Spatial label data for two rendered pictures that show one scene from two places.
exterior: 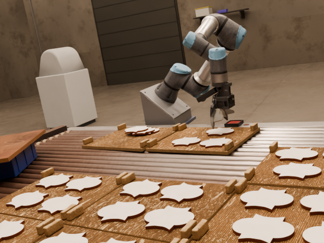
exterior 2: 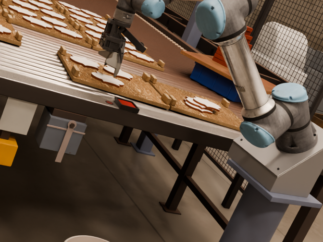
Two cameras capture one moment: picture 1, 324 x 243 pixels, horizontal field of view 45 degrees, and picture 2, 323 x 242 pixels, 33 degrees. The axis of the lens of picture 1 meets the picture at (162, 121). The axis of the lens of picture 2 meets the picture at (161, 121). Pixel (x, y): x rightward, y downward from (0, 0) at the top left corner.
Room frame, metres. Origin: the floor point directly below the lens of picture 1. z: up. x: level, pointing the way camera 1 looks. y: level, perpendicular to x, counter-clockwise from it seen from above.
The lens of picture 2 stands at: (2.93, -2.02, 1.44)
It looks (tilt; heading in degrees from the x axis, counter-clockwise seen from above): 15 degrees down; 116
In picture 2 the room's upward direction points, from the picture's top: 24 degrees clockwise
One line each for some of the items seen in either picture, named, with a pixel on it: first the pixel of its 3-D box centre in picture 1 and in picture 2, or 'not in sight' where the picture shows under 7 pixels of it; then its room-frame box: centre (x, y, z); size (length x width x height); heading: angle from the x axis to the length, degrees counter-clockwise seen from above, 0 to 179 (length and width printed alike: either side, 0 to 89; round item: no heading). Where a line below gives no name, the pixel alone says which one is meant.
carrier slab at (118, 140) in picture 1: (132, 138); (198, 105); (1.99, 0.16, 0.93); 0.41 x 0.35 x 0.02; 52
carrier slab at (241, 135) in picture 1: (203, 139); (112, 78); (1.74, -0.18, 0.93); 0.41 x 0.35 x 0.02; 53
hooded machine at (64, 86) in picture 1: (64, 87); not in sight; (7.52, 1.72, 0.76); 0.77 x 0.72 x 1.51; 62
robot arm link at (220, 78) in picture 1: (219, 77); (123, 16); (1.76, -0.29, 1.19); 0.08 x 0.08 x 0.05
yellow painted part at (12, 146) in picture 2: not in sight; (7, 128); (1.76, -0.69, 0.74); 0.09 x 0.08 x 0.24; 56
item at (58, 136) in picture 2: not in sight; (60, 132); (1.86, -0.53, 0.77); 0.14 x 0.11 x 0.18; 56
